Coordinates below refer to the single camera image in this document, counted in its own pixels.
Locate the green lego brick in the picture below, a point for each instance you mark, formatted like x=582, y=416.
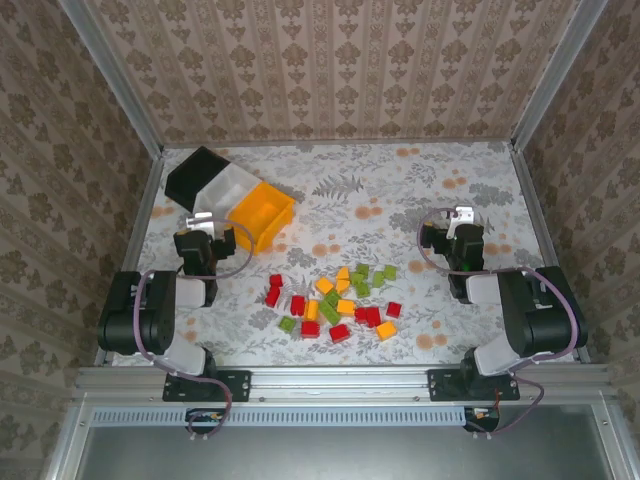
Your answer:
x=362, y=270
x=287, y=325
x=363, y=289
x=378, y=278
x=390, y=271
x=332, y=297
x=356, y=279
x=328, y=313

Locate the orange sloped lego brick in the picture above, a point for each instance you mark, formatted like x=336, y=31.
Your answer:
x=343, y=273

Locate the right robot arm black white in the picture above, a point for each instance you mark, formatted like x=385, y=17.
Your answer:
x=540, y=310

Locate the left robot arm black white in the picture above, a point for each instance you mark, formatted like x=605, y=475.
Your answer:
x=125, y=310

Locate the yellow plastic bin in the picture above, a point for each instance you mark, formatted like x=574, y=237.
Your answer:
x=260, y=212

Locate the white plastic bin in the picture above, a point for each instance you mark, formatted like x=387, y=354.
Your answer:
x=225, y=187

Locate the red lego brick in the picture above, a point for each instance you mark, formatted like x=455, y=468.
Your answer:
x=271, y=296
x=298, y=305
x=275, y=280
x=394, y=309
x=361, y=315
x=310, y=329
x=373, y=316
x=340, y=332

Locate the floral patterned table covering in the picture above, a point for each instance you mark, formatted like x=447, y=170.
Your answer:
x=380, y=200

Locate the black plastic bin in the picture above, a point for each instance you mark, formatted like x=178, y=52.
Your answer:
x=192, y=172

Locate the grey metal sheet panel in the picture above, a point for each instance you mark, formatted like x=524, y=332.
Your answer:
x=340, y=455

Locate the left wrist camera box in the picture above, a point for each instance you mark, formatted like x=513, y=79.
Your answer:
x=200, y=221

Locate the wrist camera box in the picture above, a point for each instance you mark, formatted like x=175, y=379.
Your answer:
x=200, y=221
x=462, y=216

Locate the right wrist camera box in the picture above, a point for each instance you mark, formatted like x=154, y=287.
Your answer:
x=462, y=216

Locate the aluminium side rail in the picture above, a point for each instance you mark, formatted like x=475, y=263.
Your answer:
x=145, y=210
x=537, y=215

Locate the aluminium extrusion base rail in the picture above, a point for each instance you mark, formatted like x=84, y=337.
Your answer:
x=340, y=382

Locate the aluminium corner post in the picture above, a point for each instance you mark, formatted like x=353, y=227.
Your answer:
x=112, y=75
x=560, y=75

